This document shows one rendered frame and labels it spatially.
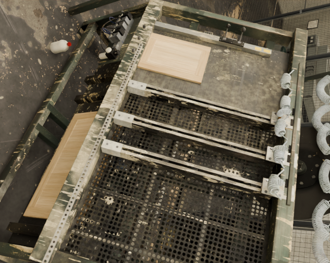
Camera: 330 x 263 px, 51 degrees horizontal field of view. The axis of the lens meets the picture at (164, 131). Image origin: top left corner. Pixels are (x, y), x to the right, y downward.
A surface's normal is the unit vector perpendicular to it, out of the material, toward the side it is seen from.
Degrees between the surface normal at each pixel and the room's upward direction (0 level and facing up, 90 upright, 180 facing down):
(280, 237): 57
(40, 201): 90
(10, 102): 0
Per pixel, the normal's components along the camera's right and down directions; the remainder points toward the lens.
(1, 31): 0.85, -0.06
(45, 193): -0.46, -0.58
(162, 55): 0.07, -0.52
